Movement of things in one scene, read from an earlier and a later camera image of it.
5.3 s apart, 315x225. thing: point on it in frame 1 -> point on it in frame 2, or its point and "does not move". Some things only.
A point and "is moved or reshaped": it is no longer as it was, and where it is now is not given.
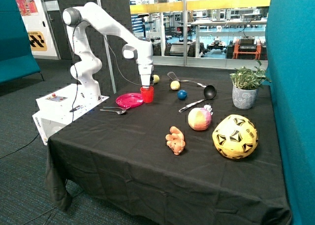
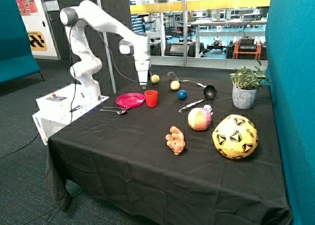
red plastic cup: x=148 y=94 is moved or reshaped
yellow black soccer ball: x=235 y=137 does not move
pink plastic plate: x=129 y=99 does not move
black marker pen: x=75 y=109 does not move
